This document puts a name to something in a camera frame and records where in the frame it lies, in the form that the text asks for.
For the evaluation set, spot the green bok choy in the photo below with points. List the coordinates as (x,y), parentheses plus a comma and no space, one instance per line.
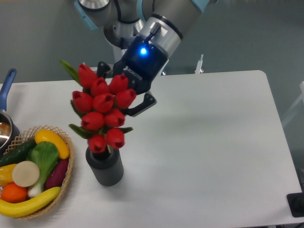
(45,155)

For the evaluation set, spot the blue handled saucepan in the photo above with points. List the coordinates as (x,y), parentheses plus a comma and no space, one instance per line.
(8,130)

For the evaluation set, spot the white frame at right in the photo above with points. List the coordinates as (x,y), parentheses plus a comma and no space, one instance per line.
(294,108)

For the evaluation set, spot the black device at table edge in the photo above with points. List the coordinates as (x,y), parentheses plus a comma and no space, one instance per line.
(296,204)

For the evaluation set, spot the green cucumber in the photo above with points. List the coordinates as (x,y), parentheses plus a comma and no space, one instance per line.
(17,154)

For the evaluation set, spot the yellow banana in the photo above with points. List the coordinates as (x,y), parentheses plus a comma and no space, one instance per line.
(16,210)

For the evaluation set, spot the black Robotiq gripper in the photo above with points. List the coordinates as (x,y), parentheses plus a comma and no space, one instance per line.
(140,63)

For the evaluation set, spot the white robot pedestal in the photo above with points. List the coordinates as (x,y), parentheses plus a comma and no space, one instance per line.
(118,52)

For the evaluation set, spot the purple sweet potato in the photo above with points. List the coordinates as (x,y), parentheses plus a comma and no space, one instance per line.
(57,176)

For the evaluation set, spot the red tulip bouquet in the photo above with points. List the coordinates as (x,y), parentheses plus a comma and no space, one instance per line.
(100,106)

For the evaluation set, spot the orange fruit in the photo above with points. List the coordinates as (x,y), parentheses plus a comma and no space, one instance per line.
(13,193)

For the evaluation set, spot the white metal base frame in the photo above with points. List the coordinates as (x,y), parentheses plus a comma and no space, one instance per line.
(183,70)

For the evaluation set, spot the yellow squash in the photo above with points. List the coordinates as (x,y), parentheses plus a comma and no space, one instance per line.
(45,135)

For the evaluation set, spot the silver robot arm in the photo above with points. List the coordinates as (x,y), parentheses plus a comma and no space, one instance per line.
(144,34)

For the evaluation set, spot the dark grey ribbed vase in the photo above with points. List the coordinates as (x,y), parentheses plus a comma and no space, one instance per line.
(107,167)

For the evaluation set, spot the round beige disc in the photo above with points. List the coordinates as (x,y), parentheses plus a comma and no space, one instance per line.
(25,174)

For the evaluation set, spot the woven wicker basket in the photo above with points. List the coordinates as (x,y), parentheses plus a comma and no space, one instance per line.
(30,134)

